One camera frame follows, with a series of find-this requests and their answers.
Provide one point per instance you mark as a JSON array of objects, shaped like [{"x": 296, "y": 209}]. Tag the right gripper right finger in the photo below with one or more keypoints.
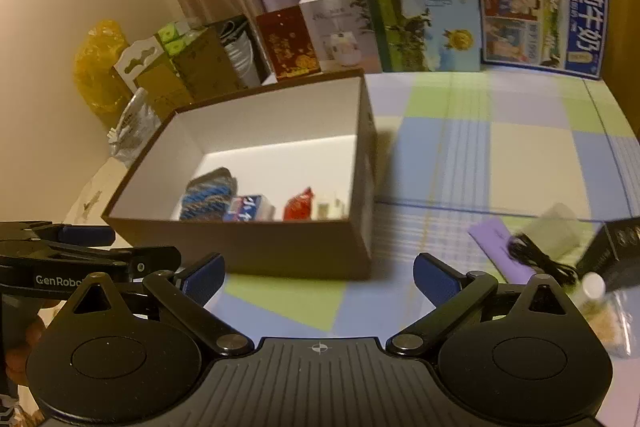
[{"x": 458, "y": 298}]

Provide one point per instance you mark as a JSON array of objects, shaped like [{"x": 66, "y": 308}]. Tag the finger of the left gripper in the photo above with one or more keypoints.
[{"x": 85, "y": 235}]

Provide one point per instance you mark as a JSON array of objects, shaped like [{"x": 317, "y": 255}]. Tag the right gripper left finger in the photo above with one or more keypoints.
[{"x": 180, "y": 300}]

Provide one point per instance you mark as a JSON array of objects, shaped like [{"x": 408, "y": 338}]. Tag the purple cream tube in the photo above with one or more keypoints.
[{"x": 493, "y": 238}]

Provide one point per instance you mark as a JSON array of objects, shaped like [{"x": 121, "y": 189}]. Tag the striped knitted sock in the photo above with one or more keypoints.
[{"x": 208, "y": 197}]

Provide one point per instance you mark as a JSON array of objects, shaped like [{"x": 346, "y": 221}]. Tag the blue floss pick box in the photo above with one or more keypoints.
[{"x": 249, "y": 208}]

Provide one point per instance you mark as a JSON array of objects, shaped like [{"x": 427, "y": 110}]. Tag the red snack packet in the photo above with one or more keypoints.
[{"x": 299, "y": 207}]

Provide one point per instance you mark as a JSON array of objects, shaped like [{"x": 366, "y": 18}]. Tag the cotton swab bag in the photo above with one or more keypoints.
[{"x": 611, "y": 321}]

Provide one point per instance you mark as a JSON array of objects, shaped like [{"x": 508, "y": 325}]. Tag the translucent plastic cup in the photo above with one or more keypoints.
[{"x": 557, "y": 232}]

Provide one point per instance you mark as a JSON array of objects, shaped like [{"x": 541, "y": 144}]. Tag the small white bottle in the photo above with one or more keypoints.
[{"x": 588, "y": 295}]

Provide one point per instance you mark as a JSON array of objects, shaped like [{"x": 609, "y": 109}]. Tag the yellow plastic bag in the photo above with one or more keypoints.
[{"x": 95, "y": 77}]

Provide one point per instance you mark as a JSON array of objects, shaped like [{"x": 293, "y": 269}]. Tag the small white packet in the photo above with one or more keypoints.
[{"x": 328, "y": 207}]

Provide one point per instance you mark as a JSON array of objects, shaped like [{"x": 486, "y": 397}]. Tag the brown cardboard shoe box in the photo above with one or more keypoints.
[{"x": 276, "y": 140}]

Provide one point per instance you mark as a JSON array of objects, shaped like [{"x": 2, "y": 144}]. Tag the black shaver box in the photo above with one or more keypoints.
[{"x": 614, "y": 254}]

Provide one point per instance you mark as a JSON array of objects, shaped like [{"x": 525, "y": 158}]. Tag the green tissue packs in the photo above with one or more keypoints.
[{"x": 176, "y": 36}]

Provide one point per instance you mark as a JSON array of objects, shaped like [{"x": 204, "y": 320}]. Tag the brown cardboard carton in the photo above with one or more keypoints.
[{"x": 224, "y": 59}]

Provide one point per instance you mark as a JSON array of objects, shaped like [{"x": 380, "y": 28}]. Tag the dark red gift box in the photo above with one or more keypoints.
[{"x": 287, "y": 43}]

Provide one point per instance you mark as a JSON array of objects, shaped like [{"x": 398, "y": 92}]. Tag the blue cartoon milk box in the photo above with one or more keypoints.
[{"x": 563, "y": 36}]

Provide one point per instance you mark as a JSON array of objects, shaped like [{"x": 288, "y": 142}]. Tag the white humidifier box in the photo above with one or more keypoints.
[{"x": 342, "y": 34}]

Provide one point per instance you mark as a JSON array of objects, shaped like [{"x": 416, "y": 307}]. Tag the green blue milk carton box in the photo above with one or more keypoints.
[{"x": 427, "y": 35}]

